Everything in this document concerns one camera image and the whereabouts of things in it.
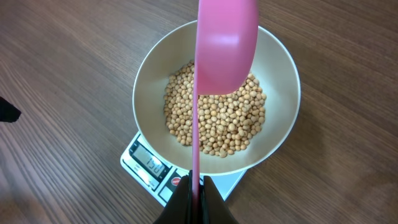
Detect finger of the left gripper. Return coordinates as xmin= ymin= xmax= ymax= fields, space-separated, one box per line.
xmin=0 ymin=97 xmax=21 ymax=123

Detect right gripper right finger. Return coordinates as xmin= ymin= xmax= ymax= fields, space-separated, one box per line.
xmin=200 ymin=176 xmax=238 ymax=224

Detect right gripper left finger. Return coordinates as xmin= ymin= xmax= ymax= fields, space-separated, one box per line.
xmin=154 ymin=174 xmax=192 ymax=224

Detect pink plastic scoop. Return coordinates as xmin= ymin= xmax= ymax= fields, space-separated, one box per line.
xmin=192 ymin=0 xmax=259 ymax=200

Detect white digital kitchen scale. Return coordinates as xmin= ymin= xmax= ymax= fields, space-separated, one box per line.
xmin=119 ymin=130 xmax=248 ymax=208

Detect soybeans in white bowl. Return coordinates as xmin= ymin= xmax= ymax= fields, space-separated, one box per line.
xmin=164 ymin=61 xmax=267 ymax=157

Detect white bowl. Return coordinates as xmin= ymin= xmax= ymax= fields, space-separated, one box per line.
xmin=132 ymin=21 xmax=301 ymax=175

